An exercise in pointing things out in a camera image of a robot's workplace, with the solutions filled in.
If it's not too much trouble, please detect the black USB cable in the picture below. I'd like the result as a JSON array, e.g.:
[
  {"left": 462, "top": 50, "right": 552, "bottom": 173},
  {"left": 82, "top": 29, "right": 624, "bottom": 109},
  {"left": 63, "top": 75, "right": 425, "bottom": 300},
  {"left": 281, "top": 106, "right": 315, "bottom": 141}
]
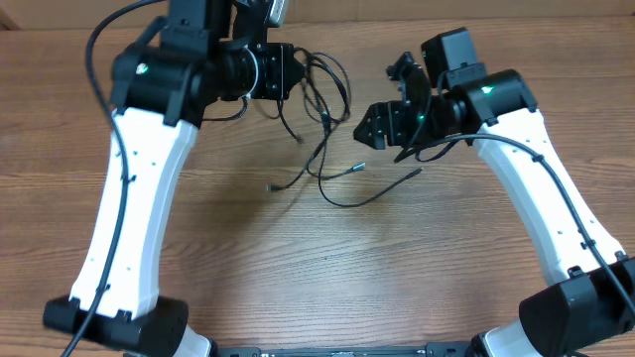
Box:
[
  {"left": 266, "top": 47, "right": 367, "bottom": 193},
  {"left": 317, "top": 113, "right": 425, "bottom": 208}
]

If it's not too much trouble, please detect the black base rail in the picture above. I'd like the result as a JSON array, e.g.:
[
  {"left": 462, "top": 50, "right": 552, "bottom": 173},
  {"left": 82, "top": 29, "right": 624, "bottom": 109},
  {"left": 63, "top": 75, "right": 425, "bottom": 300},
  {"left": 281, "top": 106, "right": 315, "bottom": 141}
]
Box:
[{"left": 212, "top": 341, "right": 474, "bottom": 357}]

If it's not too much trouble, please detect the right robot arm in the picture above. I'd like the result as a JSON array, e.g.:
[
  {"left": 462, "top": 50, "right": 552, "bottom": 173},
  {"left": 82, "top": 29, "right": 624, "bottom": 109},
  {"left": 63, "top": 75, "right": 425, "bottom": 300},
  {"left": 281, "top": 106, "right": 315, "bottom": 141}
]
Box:
[{"left": 353, "top": 28, "right": 634, "bottom": 356}]

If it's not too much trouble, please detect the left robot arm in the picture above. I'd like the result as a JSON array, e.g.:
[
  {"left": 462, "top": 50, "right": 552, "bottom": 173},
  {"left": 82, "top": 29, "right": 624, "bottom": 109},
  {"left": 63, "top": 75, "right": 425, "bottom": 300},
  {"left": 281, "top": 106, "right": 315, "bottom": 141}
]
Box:
[{"left": 43, "top": 0, "right": 304, "bottom": 356}]

